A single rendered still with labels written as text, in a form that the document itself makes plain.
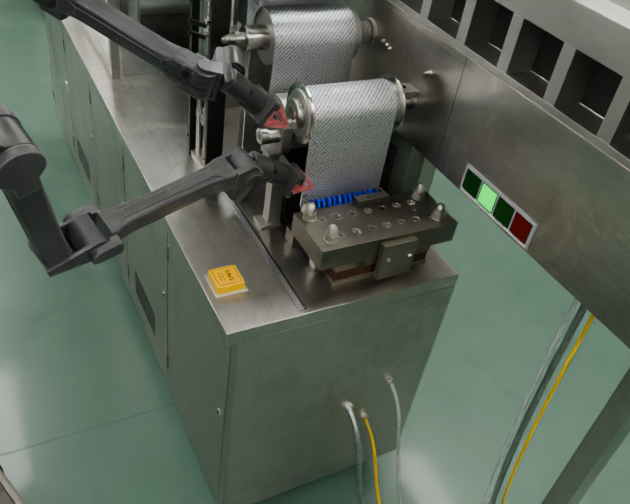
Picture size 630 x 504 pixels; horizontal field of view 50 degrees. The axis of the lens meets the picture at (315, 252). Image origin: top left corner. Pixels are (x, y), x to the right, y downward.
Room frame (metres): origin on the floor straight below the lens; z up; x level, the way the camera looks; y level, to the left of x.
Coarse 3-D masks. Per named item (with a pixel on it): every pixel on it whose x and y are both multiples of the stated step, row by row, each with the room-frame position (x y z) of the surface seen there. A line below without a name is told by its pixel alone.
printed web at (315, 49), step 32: (288, 32) 1.64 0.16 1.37; (320, 32) 1.69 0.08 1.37; (352, 32) 1.74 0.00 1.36; (256, 64) 1.75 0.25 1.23; (288, 64) 1.64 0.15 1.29; (320, 64) 1.69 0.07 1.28; (320, 96) 1.46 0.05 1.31; (352, 96) 1.50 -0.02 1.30; (384, 96) 1.54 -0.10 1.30; (256, 128) 1.76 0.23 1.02; (320, 128) 1.43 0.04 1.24; (352, 128) 1.48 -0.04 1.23; (384, 128) 1.53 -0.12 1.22
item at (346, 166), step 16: (320, 144) 1.43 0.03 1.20; (336, 144) 1.46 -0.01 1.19; (352, 144) 1.48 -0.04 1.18; (368, 144) 1.51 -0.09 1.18; (384, 144) 1.54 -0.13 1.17; (320, 160) 1.44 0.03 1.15; (336, 160) 1.46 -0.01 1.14; (352, 160) 1.49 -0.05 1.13; (368, 160) 1.51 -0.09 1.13; (384, 160) 1.54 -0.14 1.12; (320, 176) 1.44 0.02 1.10; (336, 176) 1.47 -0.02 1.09; (352, 176) 1.49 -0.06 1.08; (368, 176) 1.52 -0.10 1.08; (304, 192) 1.42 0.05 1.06; (320, 192) 1.44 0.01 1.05; (336, 192) 1.47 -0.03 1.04; (352, 192) 1.50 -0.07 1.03
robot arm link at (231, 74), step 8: (224, 64) 1.40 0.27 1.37; (232, 64) 1.40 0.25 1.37; (224, 72) 1.37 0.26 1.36; (232, 72) 1.37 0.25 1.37; (240, 72) 1.41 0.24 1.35; (224, 80) 1.35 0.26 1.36; (232, 80) 1.35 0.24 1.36; (240, 80) 1.36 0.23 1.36; (248, 80) 1.38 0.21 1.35; (224, 88) 1.34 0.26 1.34; (232, 88) 1.34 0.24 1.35; (240, 88) 1.35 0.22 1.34; (248, 88) 1.37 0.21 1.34; (232, 96) 1.35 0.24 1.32; (240, 96) 1.35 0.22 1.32
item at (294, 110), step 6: (288, 102) 1.47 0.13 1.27; (294, 102) 1.45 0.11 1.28; (300, 102) 1.45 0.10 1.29; (288, 108) 1.47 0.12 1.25; (294, 108) 1.45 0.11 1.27; (300, 108) 1.44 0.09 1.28; (288, 114) 1.47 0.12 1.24; (294, 114) 1.45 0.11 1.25; (300, 114) 1.43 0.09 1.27; (294, 120) 1.44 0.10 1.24; (300, 120) 1.43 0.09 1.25; (294, 126) 1.44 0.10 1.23; (300, 126) 1.43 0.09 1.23
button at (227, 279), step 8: (208, 272) 1.21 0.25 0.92; (216, 272) 1.21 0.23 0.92; (224, 272) 1.22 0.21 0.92; (232, 272) 1.22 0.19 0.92; (216, 280) 1.18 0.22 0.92; (224, 280) 1.19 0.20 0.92; (232, 280) 1.19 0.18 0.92; (240, 280) 1.20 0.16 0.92; (216, 288) 1.16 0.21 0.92; (224, 288) 1.17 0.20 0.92; (232, 288) 1.18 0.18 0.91; (240, 288) 1.19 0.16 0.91
